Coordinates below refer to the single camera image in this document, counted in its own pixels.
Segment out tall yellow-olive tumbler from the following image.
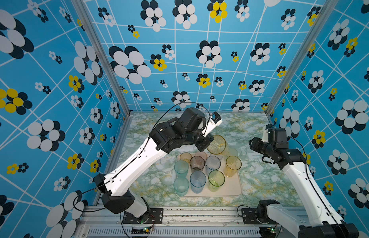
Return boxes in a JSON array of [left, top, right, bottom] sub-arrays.
[[207, 134, 229, 156]]

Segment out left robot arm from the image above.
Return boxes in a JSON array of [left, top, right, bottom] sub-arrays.
[[94, 107, 222, 223]]

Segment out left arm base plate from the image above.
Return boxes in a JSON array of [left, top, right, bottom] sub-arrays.
[[122, 208, 164, 225]]

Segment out beige plastic tray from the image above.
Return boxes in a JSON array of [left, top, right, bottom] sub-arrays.
[[184, 153, 243, 197]]

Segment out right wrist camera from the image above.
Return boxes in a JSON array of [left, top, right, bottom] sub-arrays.
[[262, 124, 271, 142]]

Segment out short pink textured cup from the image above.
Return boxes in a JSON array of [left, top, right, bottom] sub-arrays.
[[195, 152, 208, 159]]

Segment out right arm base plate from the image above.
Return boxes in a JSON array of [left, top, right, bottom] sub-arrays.
[[239, 207, 277, 226]]

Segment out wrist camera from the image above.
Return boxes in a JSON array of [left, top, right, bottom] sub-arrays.
[[262, 124, 271, 142], [202, 112, 223, 137]]

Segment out tall grey tumbler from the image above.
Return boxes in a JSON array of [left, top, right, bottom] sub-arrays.
[[189, 156, 205, 172]]

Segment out tall amber tumbler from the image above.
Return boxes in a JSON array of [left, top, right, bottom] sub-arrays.
[[224, 156, 242, 178]]

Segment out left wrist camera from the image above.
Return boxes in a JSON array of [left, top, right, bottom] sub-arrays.
[[202, 112, 223, 137]]

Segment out tall green tumbler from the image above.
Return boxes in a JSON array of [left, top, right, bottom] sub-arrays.
[[208, 170, 225, 192]]

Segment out small green circuit board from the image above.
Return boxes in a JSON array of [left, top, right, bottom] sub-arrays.
[[131, 227, 154, 235]]

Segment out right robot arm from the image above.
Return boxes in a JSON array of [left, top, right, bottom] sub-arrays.
[[249, 124, 359, 238]]

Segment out tall frosted blue tumbler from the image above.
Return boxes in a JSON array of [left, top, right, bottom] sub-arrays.
[[190, 171, 207, 194]]

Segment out short green cup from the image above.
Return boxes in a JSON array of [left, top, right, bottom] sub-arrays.
[[227, 148, 239, 157]]

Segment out tall teal tumbler front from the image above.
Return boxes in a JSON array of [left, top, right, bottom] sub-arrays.
[[174, 160, 189, 178]]

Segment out tall teal tumbler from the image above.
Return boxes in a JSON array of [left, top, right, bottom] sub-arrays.
[[174, 160, 189, 178], [173, 177, 189, 196]]

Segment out aluminium front rail frame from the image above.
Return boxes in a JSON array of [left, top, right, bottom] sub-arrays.
[[74, 206, 334, 238]]

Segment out short yellow cup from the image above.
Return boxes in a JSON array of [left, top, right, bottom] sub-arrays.
[[179, 152, 192, 163]]

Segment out tall light blue faceted tumbler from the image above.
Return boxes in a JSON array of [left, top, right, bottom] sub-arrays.
[[205, 155, 221, 174]]

